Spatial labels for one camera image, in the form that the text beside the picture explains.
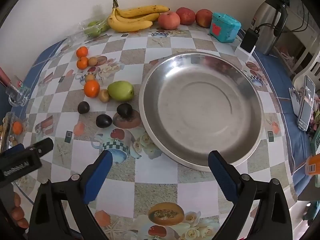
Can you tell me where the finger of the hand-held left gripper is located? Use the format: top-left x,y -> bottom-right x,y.
24,137 -> 54,159

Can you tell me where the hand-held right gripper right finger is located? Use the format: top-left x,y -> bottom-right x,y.
208,150 -> 293,240

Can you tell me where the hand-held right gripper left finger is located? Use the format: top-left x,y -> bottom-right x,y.
29,150 -> 114,240

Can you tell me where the stainless steel basin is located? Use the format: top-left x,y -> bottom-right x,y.
138,51 -> 265,172

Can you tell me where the green pear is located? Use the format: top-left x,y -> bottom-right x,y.
107,80 -> 135,102

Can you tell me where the person's left hand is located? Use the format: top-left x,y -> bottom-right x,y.
10,192 -> 29,229

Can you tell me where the clear snack bag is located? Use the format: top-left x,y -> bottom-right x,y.
0,112 -> 28,150

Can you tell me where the clear glass cup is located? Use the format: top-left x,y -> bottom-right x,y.
6,81 -> 32,107

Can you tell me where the checkered printed tablecloth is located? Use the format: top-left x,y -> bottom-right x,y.
0,26 -> 315,240

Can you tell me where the red bar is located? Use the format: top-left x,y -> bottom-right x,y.
0,66 -> 12,88

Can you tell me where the orange plastic container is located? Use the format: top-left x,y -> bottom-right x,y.
305,155 -> 320,175

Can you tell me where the green box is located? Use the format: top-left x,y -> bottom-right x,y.
310,127 -> 320,155

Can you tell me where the phone stand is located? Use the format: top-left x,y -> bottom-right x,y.
289,87 -> 304,117

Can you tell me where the smartphone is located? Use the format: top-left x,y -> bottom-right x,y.
297,75 -> 316,131

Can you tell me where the white adapter base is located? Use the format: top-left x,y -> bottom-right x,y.
234,46 -> 256,63

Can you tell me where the plastic bag of green pears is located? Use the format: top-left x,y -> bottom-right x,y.
67,20 -> 110,43

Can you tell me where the white plastic chair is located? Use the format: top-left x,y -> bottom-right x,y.
292,47 -> 320,90

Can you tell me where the black power adapter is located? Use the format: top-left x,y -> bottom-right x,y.
240,29 -> 259,53

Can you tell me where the teal plastic box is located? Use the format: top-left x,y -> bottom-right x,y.
209,12 -> 242,43

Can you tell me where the yellow banana bunch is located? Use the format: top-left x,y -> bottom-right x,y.
107,0 -> 170,33

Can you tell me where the red apple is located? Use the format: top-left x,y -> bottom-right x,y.
195,9 -> 213,28
176,7 -> 196,25

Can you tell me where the pink apple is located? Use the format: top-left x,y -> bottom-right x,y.
157,11 -> 181,30

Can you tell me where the steel thermos kettle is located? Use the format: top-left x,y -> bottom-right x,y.
251,0 -> 289,55

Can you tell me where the white cabinet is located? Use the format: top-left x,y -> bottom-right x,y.
287,0 -> 320,55

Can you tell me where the black cable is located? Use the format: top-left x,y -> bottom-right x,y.
255,4 -> 310,34

